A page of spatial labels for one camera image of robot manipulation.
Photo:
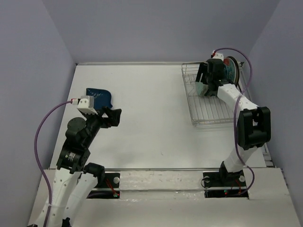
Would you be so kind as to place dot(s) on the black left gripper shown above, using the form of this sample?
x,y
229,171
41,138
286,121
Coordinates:
x,y
113,119

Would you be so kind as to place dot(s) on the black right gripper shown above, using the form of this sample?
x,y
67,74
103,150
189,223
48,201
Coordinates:
x,y
204,68

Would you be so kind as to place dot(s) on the navy blue leaf-shaped dish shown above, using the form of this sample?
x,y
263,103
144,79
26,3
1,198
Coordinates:
x,y
101,97

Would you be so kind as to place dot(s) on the light green flower plate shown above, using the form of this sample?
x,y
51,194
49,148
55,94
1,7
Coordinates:
x,y
201,89

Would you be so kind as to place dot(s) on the red plate with teal flower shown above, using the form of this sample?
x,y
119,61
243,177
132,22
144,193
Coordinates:
x,y
229,68

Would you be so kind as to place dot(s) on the cream plate with metallic rim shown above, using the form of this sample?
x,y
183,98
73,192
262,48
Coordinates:
x,y
236,81

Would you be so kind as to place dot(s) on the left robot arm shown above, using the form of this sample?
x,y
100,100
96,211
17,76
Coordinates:
x,y
74,177

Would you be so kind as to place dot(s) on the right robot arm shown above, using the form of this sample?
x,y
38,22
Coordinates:
x,y
252,123

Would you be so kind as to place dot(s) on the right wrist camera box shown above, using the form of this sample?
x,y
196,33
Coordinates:
x,y
217,55

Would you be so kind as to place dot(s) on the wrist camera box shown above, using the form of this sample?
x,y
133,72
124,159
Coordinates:
x,y
86,105
217,55

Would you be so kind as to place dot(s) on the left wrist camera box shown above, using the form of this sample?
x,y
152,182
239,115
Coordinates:
x,y
86,105

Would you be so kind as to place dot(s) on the metal wire dish rack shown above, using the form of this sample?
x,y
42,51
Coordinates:
x,y
203,110

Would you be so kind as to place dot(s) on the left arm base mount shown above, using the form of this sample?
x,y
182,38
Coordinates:
x,y
108,188

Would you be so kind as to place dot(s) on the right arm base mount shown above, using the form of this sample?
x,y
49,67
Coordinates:
x,y
216,187

